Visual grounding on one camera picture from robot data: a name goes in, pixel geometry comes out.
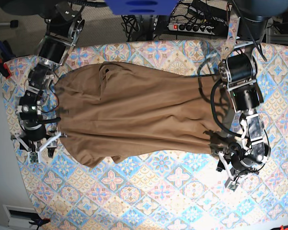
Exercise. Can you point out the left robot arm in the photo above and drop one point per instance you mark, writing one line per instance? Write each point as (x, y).
(238, 69)

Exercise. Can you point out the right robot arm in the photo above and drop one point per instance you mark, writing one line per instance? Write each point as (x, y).
(64, 26)

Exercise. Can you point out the white floor vent box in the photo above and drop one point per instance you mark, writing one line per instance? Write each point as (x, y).
(19, 217)

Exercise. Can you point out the black power strip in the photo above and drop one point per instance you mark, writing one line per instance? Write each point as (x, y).
(191, 28)

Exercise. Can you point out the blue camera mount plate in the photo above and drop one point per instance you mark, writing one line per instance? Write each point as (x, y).
(141, 7)

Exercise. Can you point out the black floor block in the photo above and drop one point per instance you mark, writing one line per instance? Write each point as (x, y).
(14, 23)

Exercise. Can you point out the orange black spring clamp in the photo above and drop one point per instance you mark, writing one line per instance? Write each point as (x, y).
(39, 222)

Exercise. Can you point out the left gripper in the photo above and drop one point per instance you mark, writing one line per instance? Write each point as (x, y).
(237, 164)

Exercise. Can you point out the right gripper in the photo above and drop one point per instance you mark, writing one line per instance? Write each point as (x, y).
(34, 148)

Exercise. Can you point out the brown t-shirt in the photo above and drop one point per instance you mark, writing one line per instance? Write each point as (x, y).
(119, 110)

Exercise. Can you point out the red clamp bottom edge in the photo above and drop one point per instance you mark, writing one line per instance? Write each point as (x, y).
(282, 227)

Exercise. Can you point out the red black clamp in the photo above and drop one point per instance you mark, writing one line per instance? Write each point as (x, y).
(4, 70)

